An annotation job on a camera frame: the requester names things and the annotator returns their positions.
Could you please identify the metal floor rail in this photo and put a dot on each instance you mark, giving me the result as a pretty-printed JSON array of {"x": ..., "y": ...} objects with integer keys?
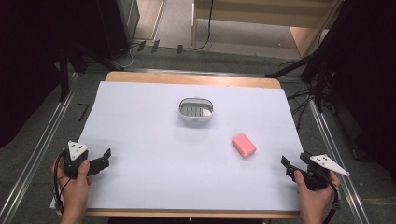
[
  {"x": 336, "y": 152},
  {"x": 34, "y": 155}
]

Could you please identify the person's right hand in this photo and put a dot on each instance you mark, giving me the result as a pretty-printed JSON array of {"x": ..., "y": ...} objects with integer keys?
[{"x": 313, "y": 199}]

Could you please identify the dark cabinet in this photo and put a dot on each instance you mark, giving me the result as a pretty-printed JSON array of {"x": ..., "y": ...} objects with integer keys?
[{"x": 120, "y": 25}]

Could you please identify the black tripod stand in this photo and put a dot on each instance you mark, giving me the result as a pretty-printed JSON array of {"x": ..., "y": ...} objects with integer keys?
[{"x": 311, "y": 62}]

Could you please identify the light wooden shelf unit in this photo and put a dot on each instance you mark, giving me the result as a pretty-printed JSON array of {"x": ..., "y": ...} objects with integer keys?
[{"x": 258, "y": 18}]

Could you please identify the metal basket bowl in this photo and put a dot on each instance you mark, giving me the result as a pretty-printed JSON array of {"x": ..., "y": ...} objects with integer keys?
[{"x": 195, "y": 109}]

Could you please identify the white paper sheet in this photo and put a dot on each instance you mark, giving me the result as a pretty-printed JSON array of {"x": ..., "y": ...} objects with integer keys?
[{"x": 174, "y": 155}]

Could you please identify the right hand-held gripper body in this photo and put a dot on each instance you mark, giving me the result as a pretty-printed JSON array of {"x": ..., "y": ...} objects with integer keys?
[{"x": 320, "y": 169}]

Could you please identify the person's left hand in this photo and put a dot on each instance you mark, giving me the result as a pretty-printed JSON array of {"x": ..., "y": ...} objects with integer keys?
[{"x": 74, "y": 189}]

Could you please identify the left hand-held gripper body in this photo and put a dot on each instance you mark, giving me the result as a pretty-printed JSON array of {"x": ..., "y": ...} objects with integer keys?
[{"x": 75, "y": 155}]

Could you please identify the black metal stand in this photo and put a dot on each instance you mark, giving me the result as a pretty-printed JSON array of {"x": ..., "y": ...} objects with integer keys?
[{"x": 65, "y": 68}]

